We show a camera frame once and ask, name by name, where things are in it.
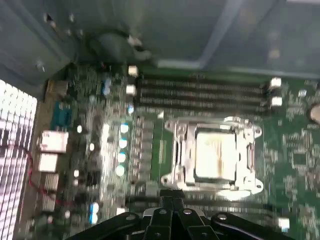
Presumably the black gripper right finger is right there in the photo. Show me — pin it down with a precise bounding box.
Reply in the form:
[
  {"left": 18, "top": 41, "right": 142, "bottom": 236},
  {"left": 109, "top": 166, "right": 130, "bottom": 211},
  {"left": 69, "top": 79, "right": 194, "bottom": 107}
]
[{"left": 172, "top": 190, "right": 290, "bottom": 240}]

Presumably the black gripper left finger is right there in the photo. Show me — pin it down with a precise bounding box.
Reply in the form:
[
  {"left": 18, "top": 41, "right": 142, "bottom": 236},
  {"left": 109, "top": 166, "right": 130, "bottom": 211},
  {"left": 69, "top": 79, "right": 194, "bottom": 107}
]
[{"left": 67, "top": 190, "right": 174, "bottom": 240}]

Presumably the silver topped CPU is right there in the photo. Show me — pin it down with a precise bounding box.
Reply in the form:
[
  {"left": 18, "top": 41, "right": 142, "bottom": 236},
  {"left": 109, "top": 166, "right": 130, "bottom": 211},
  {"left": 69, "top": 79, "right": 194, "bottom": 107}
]
[{"left": 196, "top": 132, "right": 238, "bottom": 181}]

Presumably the metal socket cover frame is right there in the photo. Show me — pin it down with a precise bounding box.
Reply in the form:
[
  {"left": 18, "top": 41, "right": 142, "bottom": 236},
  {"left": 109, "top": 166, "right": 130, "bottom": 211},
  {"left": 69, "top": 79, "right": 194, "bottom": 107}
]
[{"left": 174, "top": 117, "right": 256, "bottom": 191}]

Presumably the CPU socket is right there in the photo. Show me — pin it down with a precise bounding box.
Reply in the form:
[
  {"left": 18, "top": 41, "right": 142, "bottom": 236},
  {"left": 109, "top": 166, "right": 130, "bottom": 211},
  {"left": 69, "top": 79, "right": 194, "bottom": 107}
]
[{"left": 161, "top": 116, "right": 265, "bottom": 201}]

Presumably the black RAM slot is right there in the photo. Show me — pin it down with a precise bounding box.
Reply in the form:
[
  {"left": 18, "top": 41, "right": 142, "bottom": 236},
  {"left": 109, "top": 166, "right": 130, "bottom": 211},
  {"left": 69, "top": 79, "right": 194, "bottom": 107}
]
[
  {"left": 136, "top": 96, "right": 267, "bottom": 106},
  {"left": 136, "top": 87, "right": 267, "bottom": 97},
  {"left": 136, "top": 105, "right": 267, "bottom": 112},
  {"left": 124, "top": 194, "right": 293, "bottom": 207},
  {"left": 136, "top": 77, "right": 267, "bottom": 88},
  {"left": 184, "top": 206, "right": 291, "bottom": 216}
]

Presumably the green motherboard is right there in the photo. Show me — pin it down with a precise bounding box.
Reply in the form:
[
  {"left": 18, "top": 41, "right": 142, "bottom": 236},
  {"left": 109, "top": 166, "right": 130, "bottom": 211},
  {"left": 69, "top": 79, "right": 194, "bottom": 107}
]
[{"left": 32, "top": 62, "right": 320, "bottom": 240}]

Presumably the round coin cell battery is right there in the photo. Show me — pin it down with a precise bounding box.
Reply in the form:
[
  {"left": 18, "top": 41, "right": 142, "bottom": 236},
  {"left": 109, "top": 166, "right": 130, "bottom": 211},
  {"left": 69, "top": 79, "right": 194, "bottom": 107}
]
[{"left": 308, "top": 103, "right": 320, "bottom": 123}]

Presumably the black round internal speaker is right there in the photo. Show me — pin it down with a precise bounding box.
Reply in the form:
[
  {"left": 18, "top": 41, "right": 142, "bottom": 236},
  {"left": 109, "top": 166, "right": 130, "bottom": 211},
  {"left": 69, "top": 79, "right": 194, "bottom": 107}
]
[{"left": 86, "top": 31, "right": 153, "bottom": 63}]

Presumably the black PC case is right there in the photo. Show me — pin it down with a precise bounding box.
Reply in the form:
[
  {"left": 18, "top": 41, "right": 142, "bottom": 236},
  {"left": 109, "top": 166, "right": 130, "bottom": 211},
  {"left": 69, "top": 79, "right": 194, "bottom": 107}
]
[{"left": 0, "top": 0, "right": 320, "bottom": 240}]

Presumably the red black twisted wire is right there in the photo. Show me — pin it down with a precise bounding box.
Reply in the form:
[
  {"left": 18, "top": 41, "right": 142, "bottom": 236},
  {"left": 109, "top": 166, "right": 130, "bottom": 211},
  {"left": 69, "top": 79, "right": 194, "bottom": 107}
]
[{"left": 23, "top": 147, "right": 58, "bottom": 203}]

